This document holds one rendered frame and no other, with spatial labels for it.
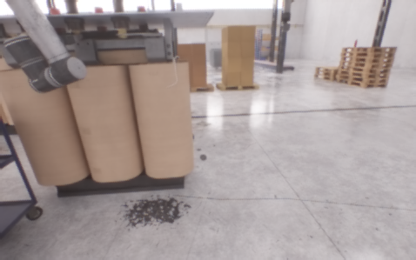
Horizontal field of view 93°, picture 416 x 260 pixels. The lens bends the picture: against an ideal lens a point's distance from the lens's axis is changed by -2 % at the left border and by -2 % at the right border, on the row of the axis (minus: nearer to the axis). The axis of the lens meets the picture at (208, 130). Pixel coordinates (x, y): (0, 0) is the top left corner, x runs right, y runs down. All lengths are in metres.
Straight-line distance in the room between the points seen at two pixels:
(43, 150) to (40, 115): 0.27
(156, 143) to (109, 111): 0.39
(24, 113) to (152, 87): 0.89
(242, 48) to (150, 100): 4.90
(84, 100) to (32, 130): 0.45
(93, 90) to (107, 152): 0.46
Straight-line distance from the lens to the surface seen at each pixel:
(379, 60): 7.82
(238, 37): 6.12
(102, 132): 1.62
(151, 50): 1.45
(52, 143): 1.82
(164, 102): 1.44
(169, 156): 1.59
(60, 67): 1.17
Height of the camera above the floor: 1.15
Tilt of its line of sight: 22 degrees down
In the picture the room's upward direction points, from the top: 2 degrees counter-clockwise
